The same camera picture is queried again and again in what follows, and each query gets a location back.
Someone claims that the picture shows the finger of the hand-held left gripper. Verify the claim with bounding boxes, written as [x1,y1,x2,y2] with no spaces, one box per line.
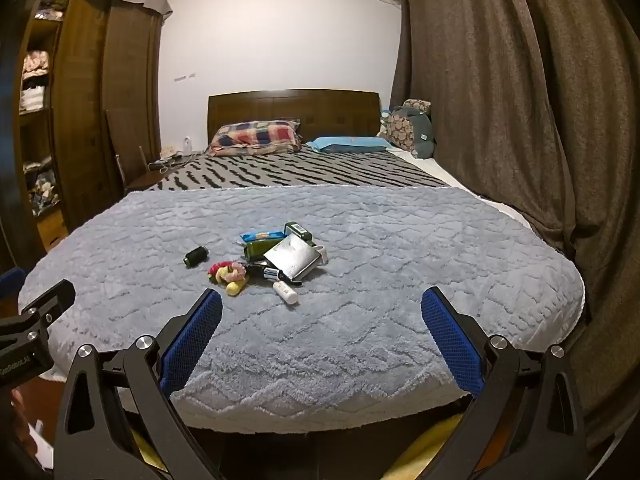
[17,280,77,342]
[0,267,27,306]

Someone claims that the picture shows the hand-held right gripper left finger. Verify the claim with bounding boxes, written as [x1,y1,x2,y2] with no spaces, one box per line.
[52,288,226,480]

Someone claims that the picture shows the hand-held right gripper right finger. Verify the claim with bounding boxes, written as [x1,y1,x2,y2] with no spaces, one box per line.
[420,286,588,480]

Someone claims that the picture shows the pink yellow plush toy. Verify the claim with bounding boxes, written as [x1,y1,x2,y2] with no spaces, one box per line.
[208,260,248,297]

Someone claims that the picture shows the black tube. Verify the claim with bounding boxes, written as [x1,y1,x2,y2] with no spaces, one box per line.
[244,261,303,286]

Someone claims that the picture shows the small white bottle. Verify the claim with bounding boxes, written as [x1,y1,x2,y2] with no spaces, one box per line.
[272,281,300,305]

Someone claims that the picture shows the silver pouch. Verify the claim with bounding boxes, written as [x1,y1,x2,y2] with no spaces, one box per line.
[262,234,321,281]

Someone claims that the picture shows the patterned clothes pile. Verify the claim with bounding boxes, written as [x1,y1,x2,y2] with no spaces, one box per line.
[25,167,61,216]

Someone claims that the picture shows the grey fluffy blanket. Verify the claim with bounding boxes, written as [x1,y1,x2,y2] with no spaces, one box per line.
[17,185,586,433]

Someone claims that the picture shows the dark wooden nightstand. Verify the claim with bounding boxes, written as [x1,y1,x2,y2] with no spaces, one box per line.
[125,152,201,193]

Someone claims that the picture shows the white bed sheet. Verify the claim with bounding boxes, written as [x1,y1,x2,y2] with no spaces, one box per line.
[390,147,531,226]

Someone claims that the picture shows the white folded clothes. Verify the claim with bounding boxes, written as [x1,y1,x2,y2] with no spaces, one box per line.
[20,85,48,111]

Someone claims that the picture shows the brown wooden wardrobe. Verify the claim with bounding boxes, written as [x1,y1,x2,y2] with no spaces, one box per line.
[12,0,166,256]

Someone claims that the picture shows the zebra striped blanket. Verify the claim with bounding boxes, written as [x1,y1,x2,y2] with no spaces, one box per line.
[147,151,463,192]

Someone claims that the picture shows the grey plush toy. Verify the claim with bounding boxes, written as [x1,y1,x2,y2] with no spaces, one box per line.
[400,110,438,160]

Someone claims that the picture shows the plaid pillow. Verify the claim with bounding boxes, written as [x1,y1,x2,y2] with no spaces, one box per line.
[209,120,303,157]

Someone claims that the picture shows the pink folded clothes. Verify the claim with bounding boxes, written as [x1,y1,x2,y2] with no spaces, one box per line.
[22,50,51,81]

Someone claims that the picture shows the wood-slice patterned cushion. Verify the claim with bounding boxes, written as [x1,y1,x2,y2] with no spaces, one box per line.
[387,99,433,153]

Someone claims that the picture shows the blue pillow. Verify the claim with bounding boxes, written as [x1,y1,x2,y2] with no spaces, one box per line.
[306,135,395,153]

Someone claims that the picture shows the brown wooden headboard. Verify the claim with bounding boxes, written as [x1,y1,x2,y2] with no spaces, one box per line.
[207,90,382,153]

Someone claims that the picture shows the brown curtain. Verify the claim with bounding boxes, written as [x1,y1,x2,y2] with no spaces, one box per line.
[390,0,640,466]

